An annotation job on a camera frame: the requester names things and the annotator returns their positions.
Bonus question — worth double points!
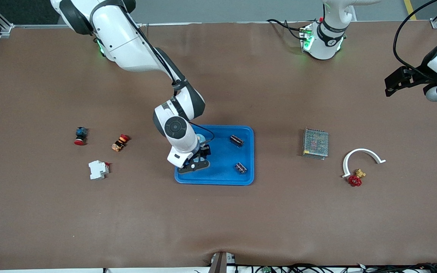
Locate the orange emergency stop button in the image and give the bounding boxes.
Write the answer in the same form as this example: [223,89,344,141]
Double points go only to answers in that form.
[112,133,130,152]

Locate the black base cable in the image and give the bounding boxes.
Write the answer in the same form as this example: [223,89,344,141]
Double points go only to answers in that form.
[266,18,306,40]

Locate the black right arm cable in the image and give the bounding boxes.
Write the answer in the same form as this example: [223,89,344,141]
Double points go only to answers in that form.
[135,23,215,146]

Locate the white curved pipe clamp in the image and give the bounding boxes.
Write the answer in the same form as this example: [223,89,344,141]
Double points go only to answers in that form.
[341,148,387,179]

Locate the blue plastic tray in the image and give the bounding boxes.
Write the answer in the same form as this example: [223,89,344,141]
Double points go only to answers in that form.
[174,125,255,186]

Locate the metal mesh power supply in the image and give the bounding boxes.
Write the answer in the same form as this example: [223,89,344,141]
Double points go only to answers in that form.
[302,129,329,160]

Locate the blue black red-capped push button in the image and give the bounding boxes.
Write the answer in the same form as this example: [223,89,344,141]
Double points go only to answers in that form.
[74,127,88,146]

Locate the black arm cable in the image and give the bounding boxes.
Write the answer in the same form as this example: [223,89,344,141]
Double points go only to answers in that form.
[135,23,215,146]
[393,0,437,72]

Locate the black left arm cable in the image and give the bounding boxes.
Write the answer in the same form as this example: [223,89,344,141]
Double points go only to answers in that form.
[393,0,437,72]

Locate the brass valve red handwheel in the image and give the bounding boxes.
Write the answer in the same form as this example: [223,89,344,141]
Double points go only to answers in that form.
[348,169,366,187]

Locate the white circuit breaker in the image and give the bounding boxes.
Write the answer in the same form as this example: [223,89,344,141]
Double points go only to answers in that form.
[88,160,110,181]

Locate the black cable bundle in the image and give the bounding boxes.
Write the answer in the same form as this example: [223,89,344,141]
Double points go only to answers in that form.
[237,263,437,273]

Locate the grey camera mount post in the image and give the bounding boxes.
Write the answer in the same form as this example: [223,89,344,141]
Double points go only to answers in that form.
[208,251,236,273]

